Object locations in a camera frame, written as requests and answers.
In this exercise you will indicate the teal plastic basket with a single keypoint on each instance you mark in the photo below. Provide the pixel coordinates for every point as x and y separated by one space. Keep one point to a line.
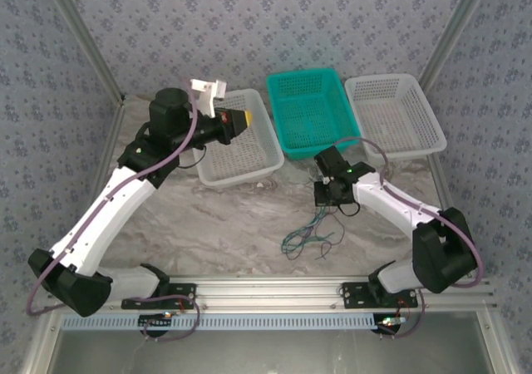
311 116

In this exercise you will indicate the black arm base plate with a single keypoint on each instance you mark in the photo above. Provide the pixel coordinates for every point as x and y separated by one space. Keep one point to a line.
355 295
183 297

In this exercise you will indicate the aluminium mounting rail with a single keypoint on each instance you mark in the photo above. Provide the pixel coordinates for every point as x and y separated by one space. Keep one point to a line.
266 293

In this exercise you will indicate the black electronics board with LED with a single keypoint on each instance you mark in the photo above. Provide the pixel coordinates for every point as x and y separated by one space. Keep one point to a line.
390 322
154 321

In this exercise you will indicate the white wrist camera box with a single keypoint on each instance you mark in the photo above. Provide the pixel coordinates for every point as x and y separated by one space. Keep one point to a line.
205 93
326 179

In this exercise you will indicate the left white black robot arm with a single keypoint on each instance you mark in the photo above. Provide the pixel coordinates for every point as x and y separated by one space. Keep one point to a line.
104 212

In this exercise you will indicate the aluminium frame post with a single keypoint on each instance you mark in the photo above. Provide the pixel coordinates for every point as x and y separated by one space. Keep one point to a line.
83 37
455 29

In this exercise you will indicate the aluminium frame leg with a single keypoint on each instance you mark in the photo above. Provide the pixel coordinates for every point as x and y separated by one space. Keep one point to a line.
41 345
496 345

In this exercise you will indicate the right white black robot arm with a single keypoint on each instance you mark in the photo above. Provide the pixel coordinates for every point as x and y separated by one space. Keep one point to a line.
395 201

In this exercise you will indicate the grey metal panel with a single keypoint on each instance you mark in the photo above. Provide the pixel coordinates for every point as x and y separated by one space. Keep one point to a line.
266 353

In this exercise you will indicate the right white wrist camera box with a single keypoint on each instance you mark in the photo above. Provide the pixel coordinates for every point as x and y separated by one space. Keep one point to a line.
326 179

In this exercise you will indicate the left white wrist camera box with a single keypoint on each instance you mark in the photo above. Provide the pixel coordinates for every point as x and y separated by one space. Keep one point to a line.
205 93

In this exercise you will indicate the white plastic basket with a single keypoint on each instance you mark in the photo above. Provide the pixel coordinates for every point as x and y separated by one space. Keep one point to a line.
241 162
395 112

